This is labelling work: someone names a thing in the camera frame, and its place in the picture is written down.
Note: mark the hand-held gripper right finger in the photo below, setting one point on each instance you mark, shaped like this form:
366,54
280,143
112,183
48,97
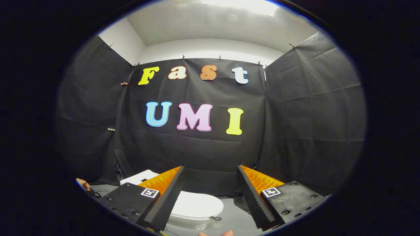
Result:
254,200

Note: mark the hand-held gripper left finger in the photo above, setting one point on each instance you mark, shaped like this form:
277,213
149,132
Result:
169,200

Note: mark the white toilet lid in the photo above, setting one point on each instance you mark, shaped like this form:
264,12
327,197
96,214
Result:
200,205

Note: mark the white toilet tank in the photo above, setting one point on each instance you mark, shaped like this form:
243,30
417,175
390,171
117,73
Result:
134,178

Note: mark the black backdrop cloth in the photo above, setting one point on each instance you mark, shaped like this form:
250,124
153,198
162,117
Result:
203,154

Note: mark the black tripod stand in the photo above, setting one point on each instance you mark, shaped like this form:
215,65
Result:
118,172

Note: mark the small orange object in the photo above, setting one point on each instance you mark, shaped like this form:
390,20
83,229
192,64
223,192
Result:
83,184

